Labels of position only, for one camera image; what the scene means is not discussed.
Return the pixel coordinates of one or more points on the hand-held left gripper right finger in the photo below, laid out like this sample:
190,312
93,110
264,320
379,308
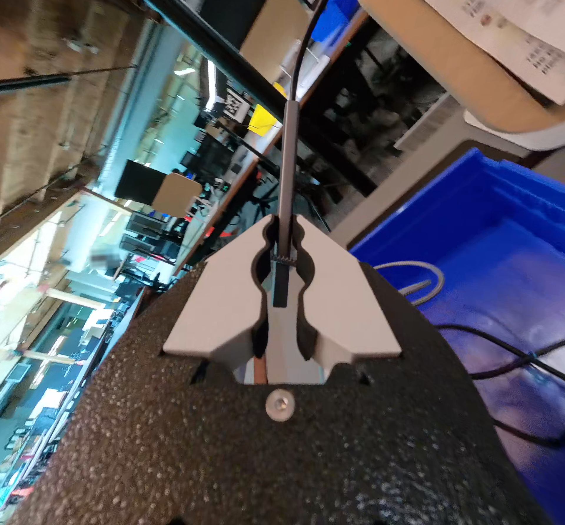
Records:
348,313

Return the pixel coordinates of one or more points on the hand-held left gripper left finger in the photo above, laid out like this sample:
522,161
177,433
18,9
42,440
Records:
220,304

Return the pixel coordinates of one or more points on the blue plastic bin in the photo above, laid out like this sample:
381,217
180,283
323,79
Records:
335,8
485,233

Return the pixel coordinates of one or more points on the grey metal USB hub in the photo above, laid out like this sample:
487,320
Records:
289,158

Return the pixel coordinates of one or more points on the wooden stand seen from behind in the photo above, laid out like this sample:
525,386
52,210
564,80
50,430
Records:
176,193

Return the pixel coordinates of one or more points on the black board panel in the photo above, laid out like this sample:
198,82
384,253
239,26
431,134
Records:
137,180

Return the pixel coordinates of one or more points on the yellow plastic bin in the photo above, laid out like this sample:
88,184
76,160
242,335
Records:
261,121

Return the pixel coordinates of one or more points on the white stand base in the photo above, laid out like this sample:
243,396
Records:
529,138

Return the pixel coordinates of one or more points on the black metal pole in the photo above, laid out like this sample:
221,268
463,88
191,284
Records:
198,34

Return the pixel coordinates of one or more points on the instruction sheets on wooden board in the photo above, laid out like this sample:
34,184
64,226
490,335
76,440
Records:
441,48

